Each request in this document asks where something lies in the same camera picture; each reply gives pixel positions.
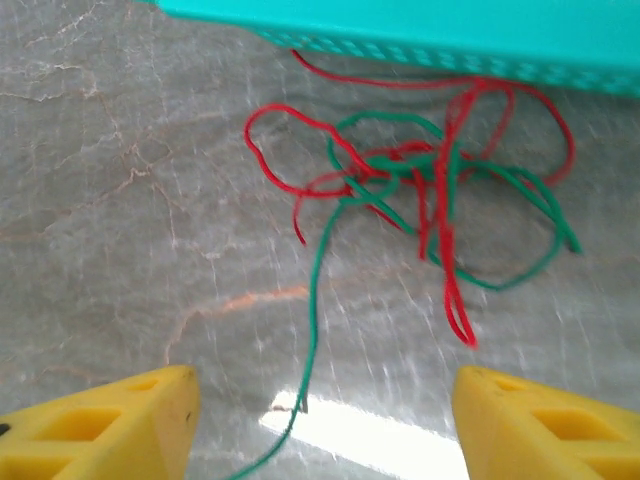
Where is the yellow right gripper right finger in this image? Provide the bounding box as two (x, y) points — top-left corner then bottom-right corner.
(452, 364), (640, 480)

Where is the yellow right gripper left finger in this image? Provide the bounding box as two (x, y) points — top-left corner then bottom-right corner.
(0, 364), (202, 480)

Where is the red thin cable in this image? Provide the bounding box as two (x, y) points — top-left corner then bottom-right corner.
(242, 48), (578, 351)

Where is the green thin cable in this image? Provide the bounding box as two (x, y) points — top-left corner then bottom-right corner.
(219, 111), (584, 480)

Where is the teal plastic basket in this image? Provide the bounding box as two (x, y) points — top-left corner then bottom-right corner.
(139, 0), (640, 100)

